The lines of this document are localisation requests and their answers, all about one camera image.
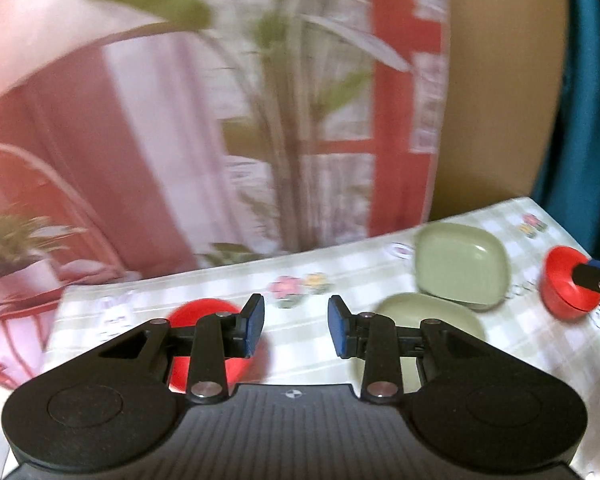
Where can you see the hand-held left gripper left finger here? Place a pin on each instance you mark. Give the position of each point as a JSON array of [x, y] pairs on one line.
[[255, 325]]

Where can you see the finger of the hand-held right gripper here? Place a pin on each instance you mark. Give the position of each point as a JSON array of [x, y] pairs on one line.
[[593, 278]]

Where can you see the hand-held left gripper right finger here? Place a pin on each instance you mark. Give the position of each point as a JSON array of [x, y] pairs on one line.
[[337, 328]]

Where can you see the red plastic bowl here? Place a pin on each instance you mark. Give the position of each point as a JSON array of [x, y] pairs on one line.
[[185, 312], [557, 280]]

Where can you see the green square plate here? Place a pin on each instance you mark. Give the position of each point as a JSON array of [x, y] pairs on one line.
[[455, 260], [420, 310]]

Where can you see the green checked tablecloth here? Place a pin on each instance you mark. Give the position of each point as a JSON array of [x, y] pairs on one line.
[[330, 265]]

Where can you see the teal curtain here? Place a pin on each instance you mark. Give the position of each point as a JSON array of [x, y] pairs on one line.
[[590, 110]]

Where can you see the printed plant backdrop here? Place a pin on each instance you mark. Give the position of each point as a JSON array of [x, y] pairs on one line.
[[130, 135]]

